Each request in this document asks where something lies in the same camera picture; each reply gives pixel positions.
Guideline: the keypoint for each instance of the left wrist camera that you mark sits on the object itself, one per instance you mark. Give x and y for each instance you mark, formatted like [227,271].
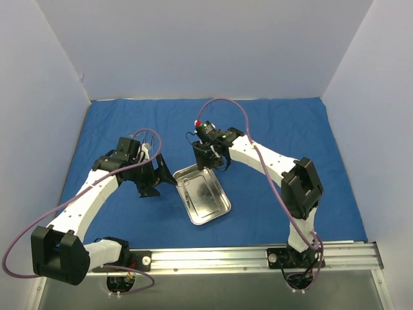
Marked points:
[127,149]

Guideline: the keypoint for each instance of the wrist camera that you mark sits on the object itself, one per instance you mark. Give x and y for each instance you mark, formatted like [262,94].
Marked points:
[127,149]
[206,131]

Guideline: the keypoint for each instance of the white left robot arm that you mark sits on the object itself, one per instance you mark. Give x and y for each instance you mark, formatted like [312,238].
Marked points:
[58,251]

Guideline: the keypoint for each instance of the stainless steel instrument tray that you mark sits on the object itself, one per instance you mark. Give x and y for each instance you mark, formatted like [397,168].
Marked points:
[209,201]

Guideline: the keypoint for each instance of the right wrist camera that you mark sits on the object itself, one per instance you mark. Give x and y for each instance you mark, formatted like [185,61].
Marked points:
[206,131]

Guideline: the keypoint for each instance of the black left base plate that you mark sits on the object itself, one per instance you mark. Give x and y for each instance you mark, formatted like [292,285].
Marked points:
[140,260]

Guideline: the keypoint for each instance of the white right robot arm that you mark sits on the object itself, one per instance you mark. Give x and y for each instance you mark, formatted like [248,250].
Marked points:
[296,183]

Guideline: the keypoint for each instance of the blue surgical drape cloth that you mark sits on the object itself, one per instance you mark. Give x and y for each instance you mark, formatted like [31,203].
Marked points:
[296,128]

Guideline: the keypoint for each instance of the aluminium front rail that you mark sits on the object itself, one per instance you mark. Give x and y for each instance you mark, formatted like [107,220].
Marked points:
[341,256]

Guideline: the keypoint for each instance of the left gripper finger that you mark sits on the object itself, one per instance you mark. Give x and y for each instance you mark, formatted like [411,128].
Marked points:
[163,173]
[149,192]

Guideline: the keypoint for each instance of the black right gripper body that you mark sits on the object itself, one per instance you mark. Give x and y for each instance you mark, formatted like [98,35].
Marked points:
[206,158]

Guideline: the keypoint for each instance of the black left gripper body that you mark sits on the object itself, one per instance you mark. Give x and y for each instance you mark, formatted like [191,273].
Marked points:
[152,176]

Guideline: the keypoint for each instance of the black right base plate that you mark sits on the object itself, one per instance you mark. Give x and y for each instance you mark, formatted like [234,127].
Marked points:
[288,258]

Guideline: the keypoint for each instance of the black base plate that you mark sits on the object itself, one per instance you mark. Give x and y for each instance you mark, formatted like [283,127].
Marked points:
[288,258]
[140,260]

